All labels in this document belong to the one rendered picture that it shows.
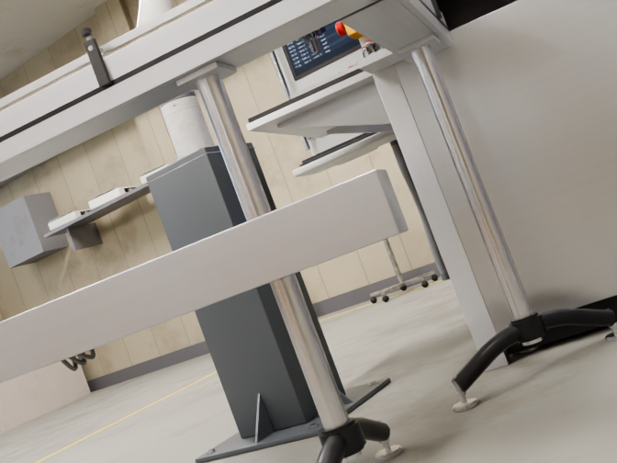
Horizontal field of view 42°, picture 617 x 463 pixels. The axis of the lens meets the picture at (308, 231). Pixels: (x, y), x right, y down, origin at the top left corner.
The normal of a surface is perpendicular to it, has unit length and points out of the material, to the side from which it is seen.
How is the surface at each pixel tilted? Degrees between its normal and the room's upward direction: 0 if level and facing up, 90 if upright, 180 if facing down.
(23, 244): 90
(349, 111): 90
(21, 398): 90
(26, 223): 90
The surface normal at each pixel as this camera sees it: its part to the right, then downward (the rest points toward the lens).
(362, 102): -0.32, 0.08
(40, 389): 0.79, -0.32
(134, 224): -0.50, 0.15
